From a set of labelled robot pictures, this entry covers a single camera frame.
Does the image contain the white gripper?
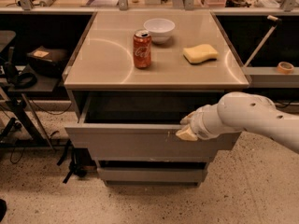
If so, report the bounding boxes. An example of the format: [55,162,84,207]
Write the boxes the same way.
[176,105,222,141]

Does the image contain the grey top drawer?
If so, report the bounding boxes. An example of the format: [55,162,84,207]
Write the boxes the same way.
[65,92,239,161]

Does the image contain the grey drawer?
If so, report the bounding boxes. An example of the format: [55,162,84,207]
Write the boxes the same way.
[65,92,239,161]
[97,168,207,183]

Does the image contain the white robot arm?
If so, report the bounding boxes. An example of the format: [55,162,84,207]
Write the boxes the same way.
[176,92,299,153]

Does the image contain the grey drawer cabinet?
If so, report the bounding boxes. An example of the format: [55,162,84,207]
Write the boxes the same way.
[62,8,252,188]

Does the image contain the grey bottom drawer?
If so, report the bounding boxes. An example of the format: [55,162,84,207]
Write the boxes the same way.
[97,168,207,183]

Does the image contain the yellow sponge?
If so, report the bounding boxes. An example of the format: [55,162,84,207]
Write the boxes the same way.
[183,44,219,64]

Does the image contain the red cola can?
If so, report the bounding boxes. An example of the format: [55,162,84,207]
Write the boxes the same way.
[133,29,151,69]

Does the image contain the white bowl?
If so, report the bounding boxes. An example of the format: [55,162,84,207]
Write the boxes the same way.
[144,18,176,44]

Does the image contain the tape roll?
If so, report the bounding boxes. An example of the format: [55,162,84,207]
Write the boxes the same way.
[277,62,294,75]

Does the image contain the black box with label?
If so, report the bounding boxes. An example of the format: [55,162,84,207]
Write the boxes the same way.
[26,46,68,77]

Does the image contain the black headphones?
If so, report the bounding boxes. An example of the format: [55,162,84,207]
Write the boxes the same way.
[3,62,37,89]

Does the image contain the dark side table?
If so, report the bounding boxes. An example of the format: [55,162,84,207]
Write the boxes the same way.
[0,30,64,151]

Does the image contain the white handled stick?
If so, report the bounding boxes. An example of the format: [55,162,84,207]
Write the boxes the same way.
[243,15,282,67]

